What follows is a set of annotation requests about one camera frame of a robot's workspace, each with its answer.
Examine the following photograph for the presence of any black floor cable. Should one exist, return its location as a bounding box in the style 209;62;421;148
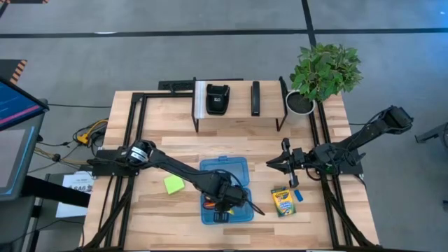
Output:
47;102;112;109

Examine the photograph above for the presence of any white paper sheet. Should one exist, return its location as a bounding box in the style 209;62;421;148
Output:
55;174;95;218

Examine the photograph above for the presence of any green leafy plant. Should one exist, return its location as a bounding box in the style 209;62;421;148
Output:
289;42;364;102

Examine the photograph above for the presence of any yellow cable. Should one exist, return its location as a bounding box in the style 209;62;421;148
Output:
77;118;109;145

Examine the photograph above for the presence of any hazard-striped black panel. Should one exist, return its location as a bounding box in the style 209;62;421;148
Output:
0;58;28;85

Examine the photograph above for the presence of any blue plastic pencil box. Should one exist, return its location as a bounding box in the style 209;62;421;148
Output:
198;155;256;225

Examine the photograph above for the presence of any black hole punch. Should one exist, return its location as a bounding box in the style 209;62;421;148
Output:
205;83;231;116

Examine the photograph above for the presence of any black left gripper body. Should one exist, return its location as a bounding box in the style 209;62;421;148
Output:
209;185;250;214

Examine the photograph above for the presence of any yellow crayon box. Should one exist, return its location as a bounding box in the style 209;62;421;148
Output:
270;187;297;218

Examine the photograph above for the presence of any black aluminium frame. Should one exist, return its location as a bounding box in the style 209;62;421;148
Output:
307;101;382;250
80;91;194;250

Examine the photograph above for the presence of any tilted computer monitor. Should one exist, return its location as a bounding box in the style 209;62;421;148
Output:
0;77;50;131

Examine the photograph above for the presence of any black power strip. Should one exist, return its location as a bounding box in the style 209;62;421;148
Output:
157;78;244;93

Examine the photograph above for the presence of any grey monitor panel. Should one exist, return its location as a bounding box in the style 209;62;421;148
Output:
0;113;46;202

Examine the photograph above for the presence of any black beam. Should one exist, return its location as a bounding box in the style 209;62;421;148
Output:
21;174;91;208

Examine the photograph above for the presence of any black stapler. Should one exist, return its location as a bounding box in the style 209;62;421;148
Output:
250;80;261;117

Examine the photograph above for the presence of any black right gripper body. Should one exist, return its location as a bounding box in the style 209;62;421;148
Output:
281;137;311;189

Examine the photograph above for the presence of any wooden desk with black frame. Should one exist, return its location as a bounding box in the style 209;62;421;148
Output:
190;77;290;134

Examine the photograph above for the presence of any dark metal stand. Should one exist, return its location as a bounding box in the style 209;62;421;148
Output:
414;122;448;148

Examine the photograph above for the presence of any green sticky note pad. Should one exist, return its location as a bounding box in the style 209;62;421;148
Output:
162;174;186;195

